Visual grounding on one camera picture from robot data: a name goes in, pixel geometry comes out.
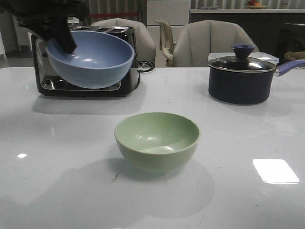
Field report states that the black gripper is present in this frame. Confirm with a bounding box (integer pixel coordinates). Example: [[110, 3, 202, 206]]
[[0, 0, 89, 54]]

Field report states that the blue bowl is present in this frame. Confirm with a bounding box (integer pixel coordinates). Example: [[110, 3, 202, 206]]
[[46, 31, 135, 89]]

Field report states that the green bowl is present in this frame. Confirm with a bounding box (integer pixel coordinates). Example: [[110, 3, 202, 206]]
[[114, 112, 200, 173]]

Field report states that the black chrome four-slot toaster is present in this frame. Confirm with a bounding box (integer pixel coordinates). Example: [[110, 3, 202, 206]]
[[31, 26, 140, 97]]

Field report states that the beige armchair left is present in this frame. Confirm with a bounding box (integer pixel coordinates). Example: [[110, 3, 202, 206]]
[[91, 18, 156, 63]]

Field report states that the beige armchair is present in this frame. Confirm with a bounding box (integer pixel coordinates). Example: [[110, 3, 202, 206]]
[[91, 18, 156, 63], [173, 20, 259, 67]]

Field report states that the cream plastic chair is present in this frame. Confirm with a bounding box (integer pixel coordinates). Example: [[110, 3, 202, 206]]
[[154, 20, 175, 67]]

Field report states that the white cabinet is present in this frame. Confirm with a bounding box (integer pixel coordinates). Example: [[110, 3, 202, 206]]
[[146, 0, 190, 67]]

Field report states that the beige armchair right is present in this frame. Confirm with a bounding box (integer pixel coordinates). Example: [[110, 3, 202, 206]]
[[173, 20, 259, 67]]

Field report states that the dark blue saucepan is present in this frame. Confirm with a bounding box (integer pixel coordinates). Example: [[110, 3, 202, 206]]
[[208, 64, 290, 105]]

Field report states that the glass lid with blue knob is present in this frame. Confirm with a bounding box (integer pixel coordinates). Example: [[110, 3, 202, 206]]
[[208, 44, 276, 73]]

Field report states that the fruit bowl on counter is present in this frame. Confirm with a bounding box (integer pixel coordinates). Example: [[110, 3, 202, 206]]
[[246, 0, 267, 10]]

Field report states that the dark counter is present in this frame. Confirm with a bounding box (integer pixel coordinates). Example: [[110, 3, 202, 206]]
[[189, 9, 305, 59]]

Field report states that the black toaster power cord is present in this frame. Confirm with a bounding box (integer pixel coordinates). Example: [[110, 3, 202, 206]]
[[136, 61, 156, 73]]

